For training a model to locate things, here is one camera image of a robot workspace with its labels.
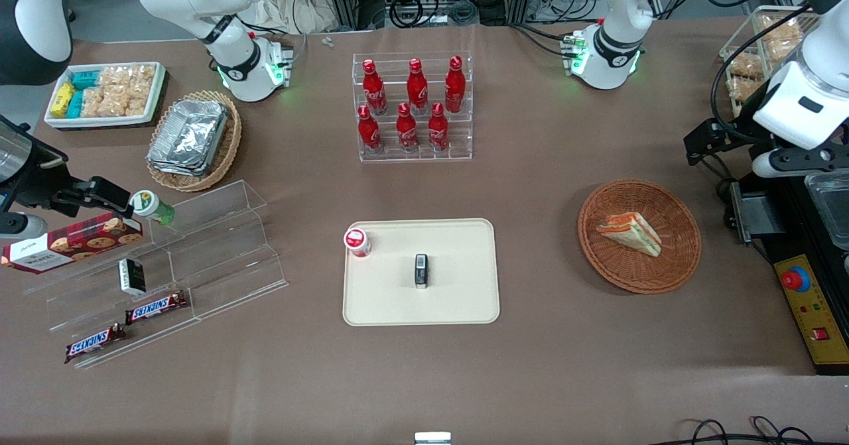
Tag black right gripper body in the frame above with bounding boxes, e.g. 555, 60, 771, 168
12, 141, 75, 211

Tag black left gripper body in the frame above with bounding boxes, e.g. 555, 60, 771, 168
715, 117, 763, 168

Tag wrapped triangle sandwich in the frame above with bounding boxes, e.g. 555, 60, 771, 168
595, 211, 663, 259

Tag light oval wicker basket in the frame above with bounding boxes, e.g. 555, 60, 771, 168
146, 90, 243, 193

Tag brown round wicker basket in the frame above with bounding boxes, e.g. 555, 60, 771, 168
577, 178, 702, 295

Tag beige plastic tray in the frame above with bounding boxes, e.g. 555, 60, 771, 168
342, 218, 501, 326

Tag small green yogurt bottle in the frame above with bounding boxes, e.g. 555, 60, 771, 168
130, 190, 177, 227

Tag red tartan cookie box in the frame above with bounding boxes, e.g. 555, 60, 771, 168
0, 212, 144, 275

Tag bagged bread roll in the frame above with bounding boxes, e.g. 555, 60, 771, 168
756, 14, 805, 68
727, 56, 765, 79
726, 78, 762, 102

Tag white plastic snack bin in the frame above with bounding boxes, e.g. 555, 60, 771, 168
43, 62, 166, 131

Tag grey metal box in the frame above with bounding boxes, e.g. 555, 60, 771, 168
729, 181, 771, 244

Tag yellow snack packet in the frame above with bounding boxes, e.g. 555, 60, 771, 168
51, 83, 74, 118

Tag stacked aluminium foil trays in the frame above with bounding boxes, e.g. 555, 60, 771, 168
147, 99, 230, 178

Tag clear plastic container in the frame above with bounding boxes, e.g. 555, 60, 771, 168
804, 170, 849, 252

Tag Snickers chocolate bar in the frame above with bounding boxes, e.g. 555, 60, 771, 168
124, 290, 189, 326
64, 323, 127, 365

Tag clear acrylic stepped shelf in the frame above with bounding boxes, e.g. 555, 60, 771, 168
23, 180, 290, 370

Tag red emergency stop button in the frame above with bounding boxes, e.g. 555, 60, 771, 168
781, 266, 812, 294

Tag black yellow control box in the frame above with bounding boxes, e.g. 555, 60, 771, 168
773, 253, 849, 375

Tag clear acrylic bottle rack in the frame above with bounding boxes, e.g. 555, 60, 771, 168
352, 50, 474, 163

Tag small red yogurt bottle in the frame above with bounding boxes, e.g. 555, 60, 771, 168
343, 228, 373, 259

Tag red cola bottle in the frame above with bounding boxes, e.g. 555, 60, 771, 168
358, 105, 384, 156
406, 58, 430, 116
361, 59, 389, 116
444, 56, 467, 115
428, 102, 451, 154
396, 103, 421, 155

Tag beige crumpled cloth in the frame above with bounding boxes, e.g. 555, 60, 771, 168
247, 0, 340, 36

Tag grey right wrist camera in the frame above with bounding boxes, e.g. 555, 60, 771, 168
0, 212, 49, 241

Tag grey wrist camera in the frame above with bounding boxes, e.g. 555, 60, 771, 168
751, 148, 838, 179
0, 212, 49, 241

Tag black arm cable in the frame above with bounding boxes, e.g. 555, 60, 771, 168
710, 1, 815, 142

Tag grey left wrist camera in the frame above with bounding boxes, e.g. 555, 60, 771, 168
751, 148, 838, 179

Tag white wire basket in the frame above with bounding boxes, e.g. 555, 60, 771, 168
719, 5, 824, 119

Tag black base cable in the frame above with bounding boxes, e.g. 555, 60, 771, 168
509, 22, 579, 58

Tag black floor cable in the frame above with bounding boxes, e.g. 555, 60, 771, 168
662, 416, 824, 445

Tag black cable bundle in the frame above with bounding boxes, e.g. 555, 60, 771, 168
386, 0, 478, 29

